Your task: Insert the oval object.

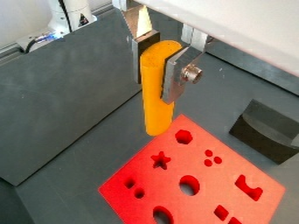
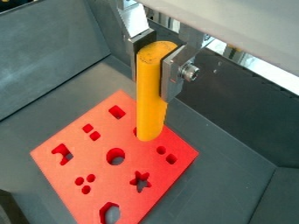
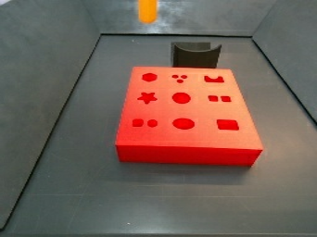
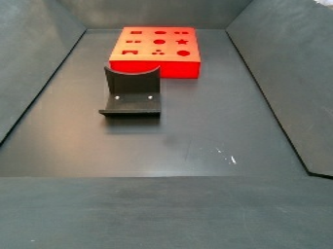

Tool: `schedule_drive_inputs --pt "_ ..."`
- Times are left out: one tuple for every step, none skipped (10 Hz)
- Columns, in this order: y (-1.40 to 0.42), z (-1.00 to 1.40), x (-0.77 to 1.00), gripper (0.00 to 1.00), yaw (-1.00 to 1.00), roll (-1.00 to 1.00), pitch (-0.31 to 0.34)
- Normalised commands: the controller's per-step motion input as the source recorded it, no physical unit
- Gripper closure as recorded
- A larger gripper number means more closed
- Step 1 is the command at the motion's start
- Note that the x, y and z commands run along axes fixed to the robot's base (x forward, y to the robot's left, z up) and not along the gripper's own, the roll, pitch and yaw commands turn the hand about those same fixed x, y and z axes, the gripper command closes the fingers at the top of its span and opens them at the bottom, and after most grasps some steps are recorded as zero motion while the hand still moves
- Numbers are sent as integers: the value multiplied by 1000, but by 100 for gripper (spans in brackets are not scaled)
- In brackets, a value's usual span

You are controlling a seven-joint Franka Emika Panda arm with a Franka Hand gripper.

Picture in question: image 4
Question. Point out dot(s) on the red shape sorter block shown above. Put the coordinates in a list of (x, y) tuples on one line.
[(146, 47)]

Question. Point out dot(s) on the black curved holder bracket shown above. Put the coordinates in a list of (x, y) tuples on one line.
[(134, 93)]

